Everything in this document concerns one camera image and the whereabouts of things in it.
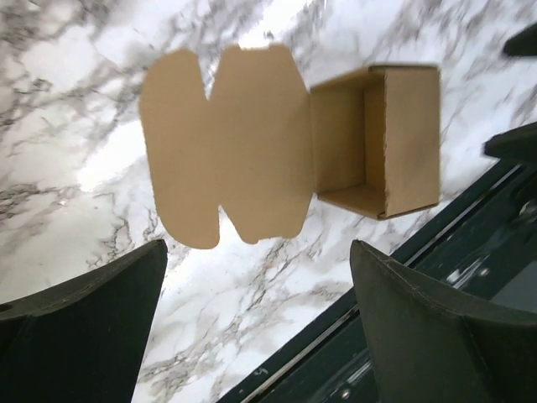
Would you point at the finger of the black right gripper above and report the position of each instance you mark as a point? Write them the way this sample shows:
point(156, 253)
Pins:
point(518, 144)
point(522, 44)

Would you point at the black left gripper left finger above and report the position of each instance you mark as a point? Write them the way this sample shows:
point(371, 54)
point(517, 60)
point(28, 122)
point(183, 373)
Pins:
point(83, 340)

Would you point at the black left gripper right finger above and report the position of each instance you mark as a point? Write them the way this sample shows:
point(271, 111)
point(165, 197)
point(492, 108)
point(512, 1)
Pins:
point(429, 342)

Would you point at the brown cardboard box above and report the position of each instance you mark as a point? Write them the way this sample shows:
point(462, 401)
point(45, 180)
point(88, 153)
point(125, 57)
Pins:
point(261, 143)

